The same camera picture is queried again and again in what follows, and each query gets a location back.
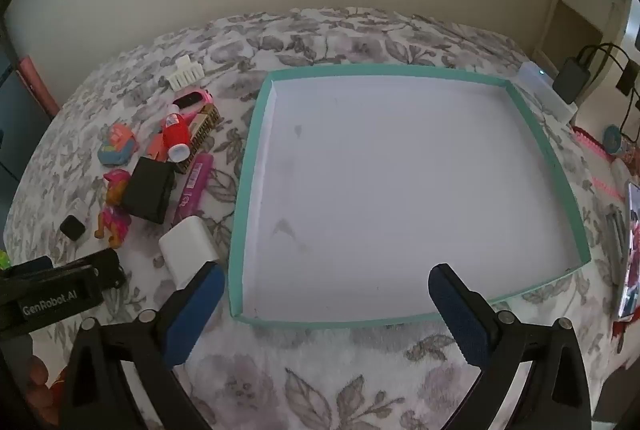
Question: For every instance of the pink lighter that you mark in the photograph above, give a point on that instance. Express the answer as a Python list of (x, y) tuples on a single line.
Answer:
[(192, 187)]

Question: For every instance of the pink and white crochet mat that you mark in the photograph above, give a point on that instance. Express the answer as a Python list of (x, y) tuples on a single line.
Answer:
[(595, 154)]

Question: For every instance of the white power strip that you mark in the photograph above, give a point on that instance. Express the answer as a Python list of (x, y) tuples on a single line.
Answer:
[(540, 84)]

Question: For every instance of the white hair claw clip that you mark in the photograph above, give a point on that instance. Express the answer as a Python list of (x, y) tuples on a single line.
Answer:
[(185, 77)]

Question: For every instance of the white oblong object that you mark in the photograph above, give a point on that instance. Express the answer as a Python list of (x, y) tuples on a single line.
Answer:
[(625, 172)]

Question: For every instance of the white charger plug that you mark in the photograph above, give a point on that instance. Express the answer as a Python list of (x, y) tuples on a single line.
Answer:
[(187, 247)]

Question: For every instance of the black wall plug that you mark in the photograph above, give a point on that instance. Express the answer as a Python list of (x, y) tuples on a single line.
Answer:
[(627, 79)]

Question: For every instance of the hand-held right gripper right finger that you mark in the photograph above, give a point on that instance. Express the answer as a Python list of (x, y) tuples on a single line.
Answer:
[(462, 315)]

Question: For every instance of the pink dog toy figure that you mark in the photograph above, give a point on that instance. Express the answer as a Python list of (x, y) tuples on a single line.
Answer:
[(115, 215)]

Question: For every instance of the black power adapter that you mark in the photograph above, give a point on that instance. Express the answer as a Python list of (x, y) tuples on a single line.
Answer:
[(570, 79)]

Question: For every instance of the pink smart watch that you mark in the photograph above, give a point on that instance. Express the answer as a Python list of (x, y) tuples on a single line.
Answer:
[(192, 99)]

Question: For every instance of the smartphone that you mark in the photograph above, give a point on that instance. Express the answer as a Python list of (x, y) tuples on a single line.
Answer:
[(632, 250)]

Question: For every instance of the black square box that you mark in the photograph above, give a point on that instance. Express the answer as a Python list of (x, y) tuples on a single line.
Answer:
[(147, 190)]

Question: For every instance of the pink board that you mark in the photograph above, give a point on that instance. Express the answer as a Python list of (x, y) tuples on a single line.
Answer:
[(37, 84)]

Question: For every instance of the blue and pink plastic case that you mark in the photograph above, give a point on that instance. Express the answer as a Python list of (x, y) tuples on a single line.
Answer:
[(156, 145)]

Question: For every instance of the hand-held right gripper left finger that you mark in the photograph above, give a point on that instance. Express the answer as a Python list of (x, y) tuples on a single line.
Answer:
[(192, 310)]

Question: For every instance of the small black square cap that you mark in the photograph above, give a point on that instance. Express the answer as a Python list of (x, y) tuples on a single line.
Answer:
[(73, 227)]

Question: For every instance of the person's left hand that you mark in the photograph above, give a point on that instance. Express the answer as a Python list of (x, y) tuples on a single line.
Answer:
[(39, 375)]

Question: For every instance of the teal cardboard box lid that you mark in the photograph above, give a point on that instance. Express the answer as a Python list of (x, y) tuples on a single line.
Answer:
[(390, 185)]

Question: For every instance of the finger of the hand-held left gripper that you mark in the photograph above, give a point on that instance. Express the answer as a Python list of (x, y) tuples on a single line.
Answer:
[(30, 266), (107, 267)]

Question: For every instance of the teal round tin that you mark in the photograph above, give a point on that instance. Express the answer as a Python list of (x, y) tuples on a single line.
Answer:
[(612, 138)]

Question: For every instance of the gold rectangular box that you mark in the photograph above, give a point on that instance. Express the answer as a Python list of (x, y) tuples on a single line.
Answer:
[(202, 127)]

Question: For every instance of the dark cabinet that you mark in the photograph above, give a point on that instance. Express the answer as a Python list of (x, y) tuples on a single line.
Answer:
[(20, 129)]

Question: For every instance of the grey metal tool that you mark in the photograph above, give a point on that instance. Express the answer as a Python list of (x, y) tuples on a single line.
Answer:
[(615, 240)]

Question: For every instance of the red spray bottle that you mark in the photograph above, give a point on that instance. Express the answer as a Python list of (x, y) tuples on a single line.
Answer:
[(175, 134)]

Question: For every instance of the floral blanket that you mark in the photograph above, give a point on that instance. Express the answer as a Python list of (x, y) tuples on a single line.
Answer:
[(320, 39)]

